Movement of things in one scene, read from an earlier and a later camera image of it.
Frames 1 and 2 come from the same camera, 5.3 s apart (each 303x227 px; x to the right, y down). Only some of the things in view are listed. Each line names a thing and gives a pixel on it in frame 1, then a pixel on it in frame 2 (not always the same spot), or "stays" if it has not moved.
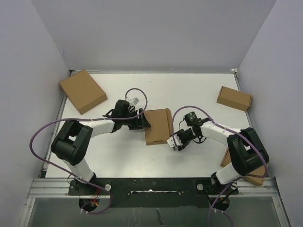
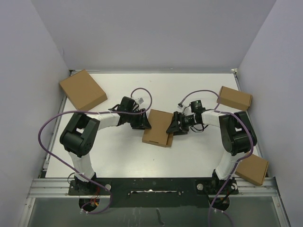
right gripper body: (185, 136) -> (185, 122)
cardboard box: (83, 91) stays
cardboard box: (161, 128) stays
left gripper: (139, 123) stays
